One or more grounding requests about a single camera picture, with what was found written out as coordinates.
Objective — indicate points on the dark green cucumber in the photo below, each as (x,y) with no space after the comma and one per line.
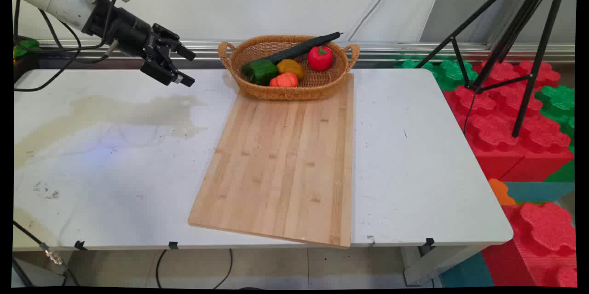
(299,48)

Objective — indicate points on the white table leg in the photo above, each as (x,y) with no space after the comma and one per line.
(428,266)

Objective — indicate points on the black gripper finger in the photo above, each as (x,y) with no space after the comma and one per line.
(172,41)
(161,69)

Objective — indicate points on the green bell pepper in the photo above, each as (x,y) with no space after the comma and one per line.
(260,72)

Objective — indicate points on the black table edge clip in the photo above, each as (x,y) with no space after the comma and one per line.
(429,242)
(173,244)
(79,244)

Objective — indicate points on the aluminium wall rail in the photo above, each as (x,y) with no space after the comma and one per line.
(391,50)

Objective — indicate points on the teal foam mat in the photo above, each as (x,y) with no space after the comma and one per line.
(538,191)

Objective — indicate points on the yellow bell pepper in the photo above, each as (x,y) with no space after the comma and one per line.
(292,67)

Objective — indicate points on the green foam block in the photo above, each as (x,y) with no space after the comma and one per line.
(559,100)
(448,73)

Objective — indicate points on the black tripod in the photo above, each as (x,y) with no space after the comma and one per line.
(522,22)

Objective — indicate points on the red tomato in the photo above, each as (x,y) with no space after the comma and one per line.
(320,58)

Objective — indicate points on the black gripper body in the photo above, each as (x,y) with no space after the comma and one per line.
(124,31)

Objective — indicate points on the large red foam block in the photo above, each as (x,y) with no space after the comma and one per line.
(492,133)

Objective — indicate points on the woven wicker basket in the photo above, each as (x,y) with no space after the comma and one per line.
(317,84)

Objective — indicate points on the orange foam piece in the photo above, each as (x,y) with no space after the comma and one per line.
(500,192)

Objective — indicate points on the small green object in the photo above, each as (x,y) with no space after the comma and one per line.
(25,48)

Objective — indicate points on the wooden cutting board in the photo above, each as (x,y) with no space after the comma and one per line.
(280,170)

